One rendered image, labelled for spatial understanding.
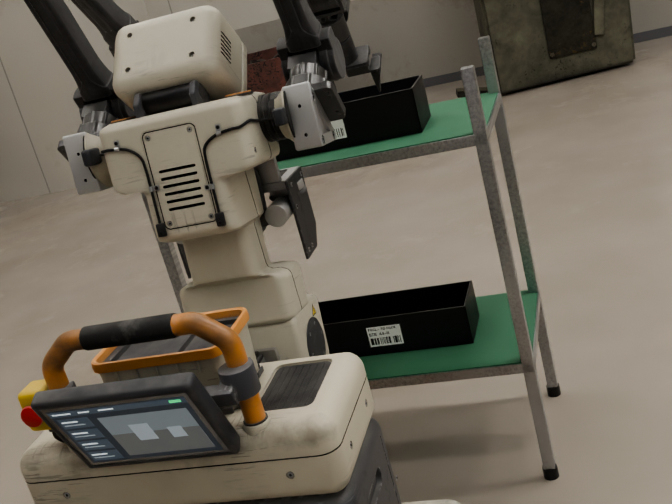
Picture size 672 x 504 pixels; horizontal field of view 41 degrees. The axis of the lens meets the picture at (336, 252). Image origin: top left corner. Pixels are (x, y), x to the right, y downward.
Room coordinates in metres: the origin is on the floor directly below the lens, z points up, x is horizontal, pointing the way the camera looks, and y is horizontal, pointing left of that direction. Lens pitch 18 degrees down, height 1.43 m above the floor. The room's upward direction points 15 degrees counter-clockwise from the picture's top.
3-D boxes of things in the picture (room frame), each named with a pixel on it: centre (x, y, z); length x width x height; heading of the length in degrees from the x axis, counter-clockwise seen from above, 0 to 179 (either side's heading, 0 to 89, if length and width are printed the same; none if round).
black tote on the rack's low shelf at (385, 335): (2.36, -0.05, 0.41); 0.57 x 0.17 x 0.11; 71
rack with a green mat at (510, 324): (2.36, -0.05, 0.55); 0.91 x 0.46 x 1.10; 71
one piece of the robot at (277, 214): (1.72, 0.16, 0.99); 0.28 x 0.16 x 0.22; 72
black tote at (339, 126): (2.34, -0.04, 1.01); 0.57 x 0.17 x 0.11; 72
